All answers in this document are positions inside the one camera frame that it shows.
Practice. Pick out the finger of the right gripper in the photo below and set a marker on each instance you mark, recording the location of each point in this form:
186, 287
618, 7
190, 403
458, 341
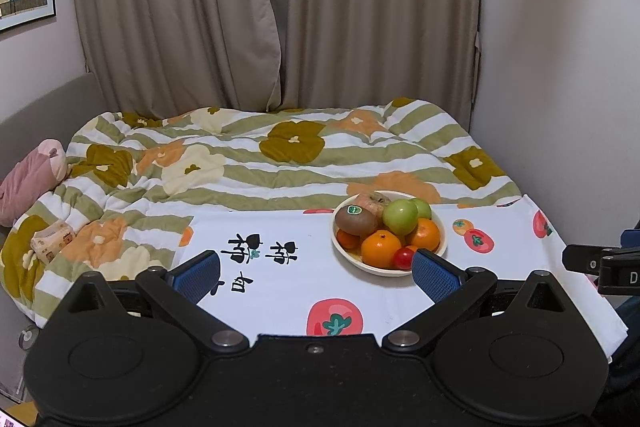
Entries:
594, 260
630, 238

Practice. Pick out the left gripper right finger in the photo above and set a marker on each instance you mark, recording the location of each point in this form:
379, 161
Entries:
456, 295

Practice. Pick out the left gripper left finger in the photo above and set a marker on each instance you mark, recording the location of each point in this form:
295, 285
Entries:
174, 296

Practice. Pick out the cherry tomato front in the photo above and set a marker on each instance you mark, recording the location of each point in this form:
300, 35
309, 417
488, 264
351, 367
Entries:
403, 258

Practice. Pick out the large orange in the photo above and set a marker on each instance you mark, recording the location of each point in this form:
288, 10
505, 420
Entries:
379, 249
426, 235

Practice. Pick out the green apple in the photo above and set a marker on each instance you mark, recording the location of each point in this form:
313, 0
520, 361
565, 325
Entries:
423, 208
401, 216

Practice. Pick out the red wrinkled apple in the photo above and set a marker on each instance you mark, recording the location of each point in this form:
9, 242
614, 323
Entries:
374, 202

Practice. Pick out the brown kiwi with sticker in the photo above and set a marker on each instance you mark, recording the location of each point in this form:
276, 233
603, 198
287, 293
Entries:
355, 220

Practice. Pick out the cream duck pattern plate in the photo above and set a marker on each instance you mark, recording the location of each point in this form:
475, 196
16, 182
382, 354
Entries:
354, 258

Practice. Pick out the white persimmon print tablecloth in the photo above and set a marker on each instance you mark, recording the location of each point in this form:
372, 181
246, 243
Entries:
282, 276

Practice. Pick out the floral striped quilt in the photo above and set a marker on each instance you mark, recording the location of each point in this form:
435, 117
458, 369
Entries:
135, 183

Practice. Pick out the patterned tissue pack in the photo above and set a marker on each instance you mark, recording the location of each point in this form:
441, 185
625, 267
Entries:
49, 242

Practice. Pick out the pink plush pillow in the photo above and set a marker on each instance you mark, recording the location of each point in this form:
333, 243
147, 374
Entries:
39, 172

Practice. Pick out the grey bed headboard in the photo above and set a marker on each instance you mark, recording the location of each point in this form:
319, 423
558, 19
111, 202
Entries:
57, 115

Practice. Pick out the phone screen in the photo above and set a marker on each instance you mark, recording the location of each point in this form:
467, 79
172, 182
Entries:
8, 421

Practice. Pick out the beige curtain left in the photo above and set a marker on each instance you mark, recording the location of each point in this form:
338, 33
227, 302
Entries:
162, 58

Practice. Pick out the beige curtain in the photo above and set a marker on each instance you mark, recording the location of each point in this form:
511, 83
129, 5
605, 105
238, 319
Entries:
347, 53
162, 58

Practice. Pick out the beige curtain right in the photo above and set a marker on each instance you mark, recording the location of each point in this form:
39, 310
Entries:
347, 53

